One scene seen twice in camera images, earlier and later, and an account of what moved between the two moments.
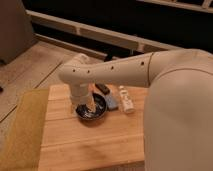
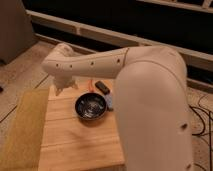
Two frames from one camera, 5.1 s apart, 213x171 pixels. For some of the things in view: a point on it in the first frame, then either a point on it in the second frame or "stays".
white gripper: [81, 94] to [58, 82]
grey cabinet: [16, 30] stays
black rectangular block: [102, 88] stays
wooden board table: [72, 142] stays
